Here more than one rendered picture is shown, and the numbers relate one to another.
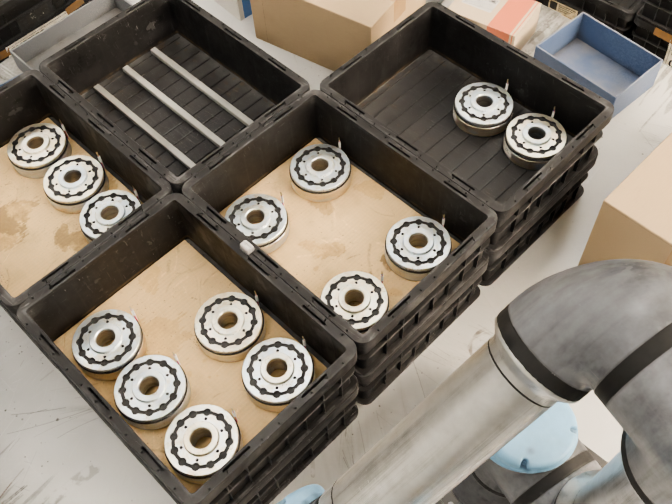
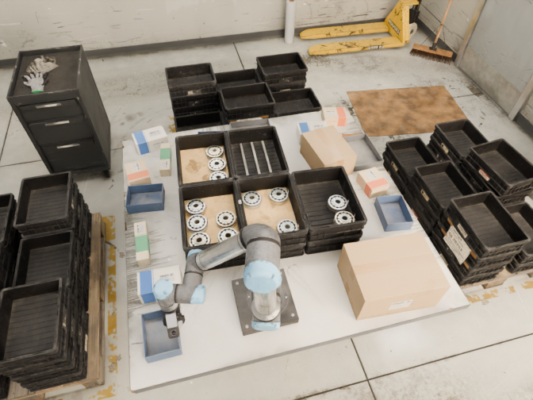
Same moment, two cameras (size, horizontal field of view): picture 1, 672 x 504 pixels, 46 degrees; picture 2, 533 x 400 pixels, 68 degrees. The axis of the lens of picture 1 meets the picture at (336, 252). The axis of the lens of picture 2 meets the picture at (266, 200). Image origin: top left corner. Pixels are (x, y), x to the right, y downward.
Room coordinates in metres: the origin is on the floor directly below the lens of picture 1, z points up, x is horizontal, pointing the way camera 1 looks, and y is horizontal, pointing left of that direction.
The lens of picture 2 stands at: (-0.39, -0.61, 2.46)
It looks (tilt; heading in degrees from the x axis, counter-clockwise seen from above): 50 degrees down; 29
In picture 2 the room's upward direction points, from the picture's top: 2 degrees clockwise
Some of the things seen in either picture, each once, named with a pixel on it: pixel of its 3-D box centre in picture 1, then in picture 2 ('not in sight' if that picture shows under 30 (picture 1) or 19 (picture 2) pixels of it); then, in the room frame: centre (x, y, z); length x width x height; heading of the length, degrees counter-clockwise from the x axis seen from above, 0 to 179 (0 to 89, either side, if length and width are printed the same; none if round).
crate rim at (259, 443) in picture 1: (184, 333); (211, 213); (0.52, 0.22, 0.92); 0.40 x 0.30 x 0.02; 42
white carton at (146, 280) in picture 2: not in sight; (160, 283); (0.15, 0.26, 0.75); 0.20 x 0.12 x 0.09; 134
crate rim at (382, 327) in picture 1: (336, 206); (270, 205); (0.72, -0.01, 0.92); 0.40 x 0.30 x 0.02; 42
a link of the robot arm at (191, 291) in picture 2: not in sight; (191, 290); (0.09, -0.01, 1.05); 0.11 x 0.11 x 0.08; 28
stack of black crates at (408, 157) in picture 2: not in sight; (409, 166); (2.12, -0.50, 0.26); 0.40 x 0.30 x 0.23; 45
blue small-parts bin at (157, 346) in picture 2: not in sight; (161, 334); (-0.04, 0.11, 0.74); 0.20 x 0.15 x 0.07; 46
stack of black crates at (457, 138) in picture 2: not in sight; (456, 153); (2.40, -0.78, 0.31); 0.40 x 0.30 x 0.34; 45
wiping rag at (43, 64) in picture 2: not in sight; (42, 63); (1.04, 2.10, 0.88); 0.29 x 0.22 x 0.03; 45
